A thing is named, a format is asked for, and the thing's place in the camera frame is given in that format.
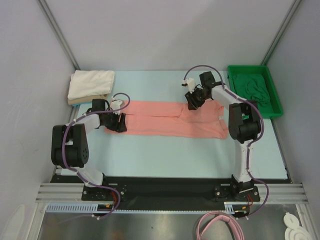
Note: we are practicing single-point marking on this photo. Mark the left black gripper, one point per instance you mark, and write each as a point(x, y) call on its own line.
point(118, 127)

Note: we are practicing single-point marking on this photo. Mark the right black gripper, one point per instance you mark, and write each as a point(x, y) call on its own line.
point(193, 99)

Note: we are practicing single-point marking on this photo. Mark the pink t shirt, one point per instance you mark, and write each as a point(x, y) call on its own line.
point(174, 119)

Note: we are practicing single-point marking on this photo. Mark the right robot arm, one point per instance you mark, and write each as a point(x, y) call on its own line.
point(245, 126)

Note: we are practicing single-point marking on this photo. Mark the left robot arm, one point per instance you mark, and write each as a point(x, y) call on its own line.
point(69, 145)

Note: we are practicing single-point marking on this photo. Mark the tan folded t shirt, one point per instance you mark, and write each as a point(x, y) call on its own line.
point(86, 99)

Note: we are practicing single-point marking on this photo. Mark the light blue folded t shirt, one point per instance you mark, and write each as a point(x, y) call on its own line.
point(75, 105)

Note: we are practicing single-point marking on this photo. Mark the white folded t shirt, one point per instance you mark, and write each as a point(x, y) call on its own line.
point(87, 83)

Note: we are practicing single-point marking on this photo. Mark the green t shirt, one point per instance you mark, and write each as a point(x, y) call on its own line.
point(253, 87)

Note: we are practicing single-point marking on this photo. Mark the green plastic tray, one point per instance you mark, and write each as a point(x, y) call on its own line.
point(263, 70)

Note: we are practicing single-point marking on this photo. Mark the white plastic discs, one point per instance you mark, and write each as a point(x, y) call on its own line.
point(293, 229)

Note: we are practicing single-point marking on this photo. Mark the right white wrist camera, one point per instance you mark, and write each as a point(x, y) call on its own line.
point(190, 84)

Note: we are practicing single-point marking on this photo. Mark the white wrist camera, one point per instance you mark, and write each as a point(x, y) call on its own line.
point(116, 105)
point(190, 84)

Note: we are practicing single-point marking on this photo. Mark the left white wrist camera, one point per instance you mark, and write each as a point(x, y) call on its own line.
point(116, 105)

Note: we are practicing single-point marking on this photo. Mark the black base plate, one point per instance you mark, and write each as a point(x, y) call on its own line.
point(170, 194)

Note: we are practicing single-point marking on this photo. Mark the white cable duct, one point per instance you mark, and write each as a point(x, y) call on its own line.
point(81, 208)

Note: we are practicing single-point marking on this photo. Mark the aluminium frame rail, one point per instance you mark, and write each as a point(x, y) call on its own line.
point(72, 193)

